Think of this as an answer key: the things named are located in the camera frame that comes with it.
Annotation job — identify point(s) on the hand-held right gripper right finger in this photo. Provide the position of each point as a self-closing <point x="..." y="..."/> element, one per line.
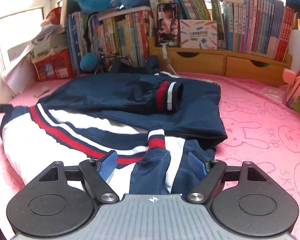
<point x="197" y="167"/>

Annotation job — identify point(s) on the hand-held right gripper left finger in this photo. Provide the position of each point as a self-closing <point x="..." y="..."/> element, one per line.
<point x="107" y="165"/>

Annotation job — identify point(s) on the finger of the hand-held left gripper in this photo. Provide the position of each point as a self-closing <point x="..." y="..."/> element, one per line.
<point x="0" y="108"/>

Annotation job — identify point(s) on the white and navy zip jacket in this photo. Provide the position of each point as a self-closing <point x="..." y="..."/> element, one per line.
<point x="115" y="97"/>

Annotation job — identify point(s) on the loose white paper sheets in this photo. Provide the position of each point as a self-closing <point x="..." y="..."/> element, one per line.
<point x="15" y="72"/>

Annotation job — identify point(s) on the blue plush ball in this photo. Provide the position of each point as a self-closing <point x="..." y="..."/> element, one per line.
<point x="89" y="62"/>

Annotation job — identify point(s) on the miniature bicycle model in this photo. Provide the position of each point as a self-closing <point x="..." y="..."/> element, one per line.
<point x="120" y="61"/>

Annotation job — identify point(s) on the clear plastic bag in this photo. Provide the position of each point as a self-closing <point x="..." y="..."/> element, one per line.
<point x="273" y="94"/>

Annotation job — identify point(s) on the wooden desk organiser with drawers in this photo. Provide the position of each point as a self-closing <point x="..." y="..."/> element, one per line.
<point x="215" y="62"/>

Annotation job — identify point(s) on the red woven basket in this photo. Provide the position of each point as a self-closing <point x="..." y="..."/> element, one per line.
<point x="53" y="16"/>

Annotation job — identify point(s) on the beige rolled paper tube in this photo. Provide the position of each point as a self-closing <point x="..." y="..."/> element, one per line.
<point x="64" y="10"/>

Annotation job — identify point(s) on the white pencil-print box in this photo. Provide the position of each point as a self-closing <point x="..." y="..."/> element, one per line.
<point x="198" y="36"/>

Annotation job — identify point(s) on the black smartphone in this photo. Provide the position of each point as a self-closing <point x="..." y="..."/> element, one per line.
<point x="168" y="25"/>

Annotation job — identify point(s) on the white paper board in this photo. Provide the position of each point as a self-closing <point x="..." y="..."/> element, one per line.
<point x="298" y="47"/>

